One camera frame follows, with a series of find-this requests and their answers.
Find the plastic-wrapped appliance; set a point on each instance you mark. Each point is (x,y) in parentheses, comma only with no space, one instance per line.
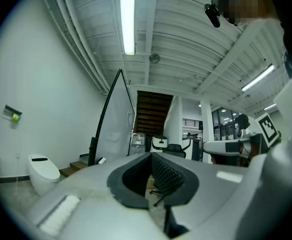
(138,144)

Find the green roll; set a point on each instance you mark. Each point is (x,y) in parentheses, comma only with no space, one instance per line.
(15,117)

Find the black railing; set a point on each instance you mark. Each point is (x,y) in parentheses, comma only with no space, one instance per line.
(190,122)

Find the white appliance with black stripe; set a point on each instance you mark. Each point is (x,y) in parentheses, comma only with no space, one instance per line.
(159,144)

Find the brown wooden staircase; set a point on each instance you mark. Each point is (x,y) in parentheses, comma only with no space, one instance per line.
(152,111)

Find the long ceiling tube light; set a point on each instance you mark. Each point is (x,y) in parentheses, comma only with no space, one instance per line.
(127,19)
(270,106)
(258,78)

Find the round ceiling fixture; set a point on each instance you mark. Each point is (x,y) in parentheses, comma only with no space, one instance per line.
(154,58)

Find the white tankless smart toilet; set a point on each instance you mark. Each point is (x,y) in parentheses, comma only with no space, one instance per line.
(43,174)

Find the wooden platform step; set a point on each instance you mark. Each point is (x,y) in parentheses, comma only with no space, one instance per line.
(71,169)

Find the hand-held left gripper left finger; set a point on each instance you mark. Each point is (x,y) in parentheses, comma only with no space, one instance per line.
(85,216)

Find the whiteboard with black frame stand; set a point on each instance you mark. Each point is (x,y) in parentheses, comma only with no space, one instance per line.
(115,124)

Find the white marker tray box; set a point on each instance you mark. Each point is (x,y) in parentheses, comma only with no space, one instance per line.
(102,160)

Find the black office chair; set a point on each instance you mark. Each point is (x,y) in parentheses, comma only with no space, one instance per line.
(175,149)

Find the black head-mounted camera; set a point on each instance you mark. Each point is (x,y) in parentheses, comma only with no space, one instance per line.
(213,14)

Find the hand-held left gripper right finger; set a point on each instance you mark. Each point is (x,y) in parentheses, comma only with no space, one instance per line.
(211,184)

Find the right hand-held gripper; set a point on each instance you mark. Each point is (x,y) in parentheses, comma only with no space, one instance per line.
(268,129)

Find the black exercise machine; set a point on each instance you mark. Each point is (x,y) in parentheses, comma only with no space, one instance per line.
(195,147)

